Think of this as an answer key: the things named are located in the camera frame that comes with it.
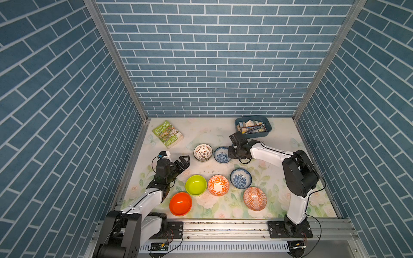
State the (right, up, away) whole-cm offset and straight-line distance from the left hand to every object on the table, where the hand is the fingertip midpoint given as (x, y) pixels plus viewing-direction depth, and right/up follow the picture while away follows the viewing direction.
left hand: (189, 160), depth 87 cm
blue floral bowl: (+18, +1, +12) cm, 22 cm away
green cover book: (-18, +14, +21) cm, 31 cm away
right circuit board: (+50, -36, -16) cm, 64 cm away
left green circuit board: (-11, -36, -15) cm, 41 cm away
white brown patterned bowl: (+7, +3, +12) cm, 14 cm away
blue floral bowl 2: (+29, -11, +2) cm, 31 cm away
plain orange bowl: (-3, -21, -7) cm, 22 cm away
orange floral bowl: (+16, -14, 0) cm, 21 cm away
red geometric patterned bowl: (+35, -19, -4) cm, 40 cm away
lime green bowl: (+4, -14, +1) cm, 14 cm away
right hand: (+24, +2, +9) cm, 26 cm away
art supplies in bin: (+40, +19, +26) cm, 51 cm away
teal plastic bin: (+50, +25, +28) cm, 62 cm away
